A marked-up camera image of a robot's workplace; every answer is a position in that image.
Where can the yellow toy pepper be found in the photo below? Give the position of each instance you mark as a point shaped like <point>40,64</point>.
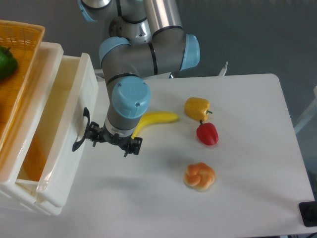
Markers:
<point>197,108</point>

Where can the green toy pepper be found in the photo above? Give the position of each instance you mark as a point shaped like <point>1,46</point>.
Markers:
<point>8,63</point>

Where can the knotted toy bread roll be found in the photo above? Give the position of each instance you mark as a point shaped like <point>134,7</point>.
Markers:
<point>199,176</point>

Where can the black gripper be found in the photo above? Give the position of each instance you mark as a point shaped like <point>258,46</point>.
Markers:
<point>97,134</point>

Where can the white chair part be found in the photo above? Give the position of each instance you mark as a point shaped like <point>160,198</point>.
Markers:
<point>307,114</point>

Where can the red toy pepper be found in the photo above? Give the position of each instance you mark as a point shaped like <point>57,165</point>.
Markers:
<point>207,133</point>

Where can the white drawer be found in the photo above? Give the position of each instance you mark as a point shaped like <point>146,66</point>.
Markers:
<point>62,124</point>

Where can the white drawer cabinet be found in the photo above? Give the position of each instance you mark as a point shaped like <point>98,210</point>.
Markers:
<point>22,158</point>

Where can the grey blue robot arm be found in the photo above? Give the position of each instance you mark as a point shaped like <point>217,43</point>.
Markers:
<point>156,45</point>

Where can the yellow toy banana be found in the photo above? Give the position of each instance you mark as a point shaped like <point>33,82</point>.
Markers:
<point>158,117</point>

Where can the orange toy baguette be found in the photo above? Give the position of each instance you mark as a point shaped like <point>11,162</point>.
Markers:
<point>35,160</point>

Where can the black device at edge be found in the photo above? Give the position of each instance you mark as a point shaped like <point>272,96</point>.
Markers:
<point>308,212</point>

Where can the orange plastic basket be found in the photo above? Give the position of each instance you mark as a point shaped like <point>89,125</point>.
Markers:
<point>23,41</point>

